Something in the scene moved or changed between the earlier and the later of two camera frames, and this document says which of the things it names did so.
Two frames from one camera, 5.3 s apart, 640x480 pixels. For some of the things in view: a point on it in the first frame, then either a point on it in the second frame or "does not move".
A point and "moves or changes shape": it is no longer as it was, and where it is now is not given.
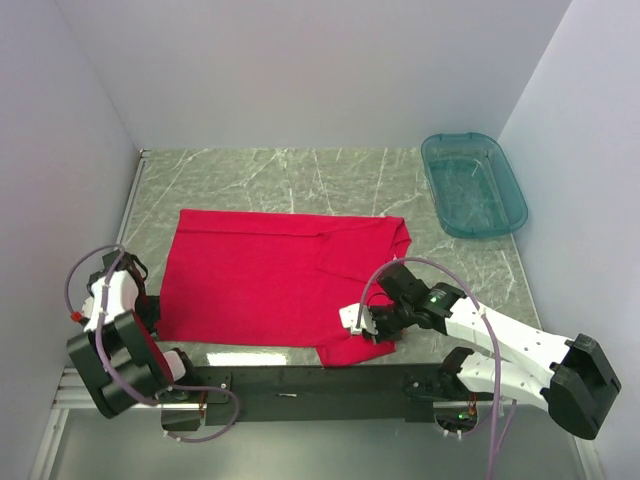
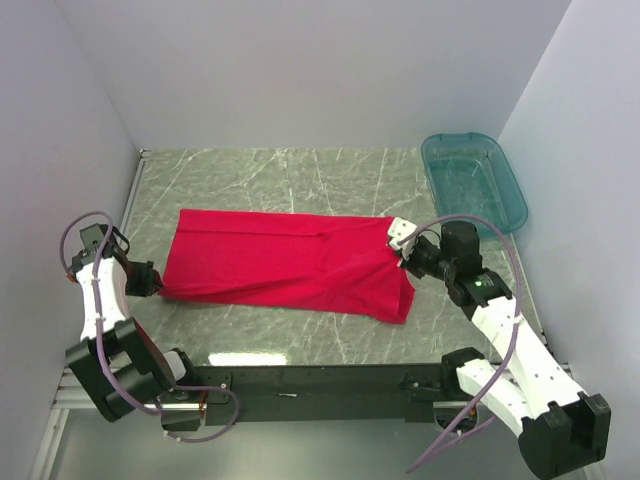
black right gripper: x=382 y=333 → x=409 y=264
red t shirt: x=278 y=281 moves or changes shape
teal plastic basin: x=473 y=187 does not move
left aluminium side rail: x=134 y=188 does not move
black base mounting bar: x=379 y=393 does not move
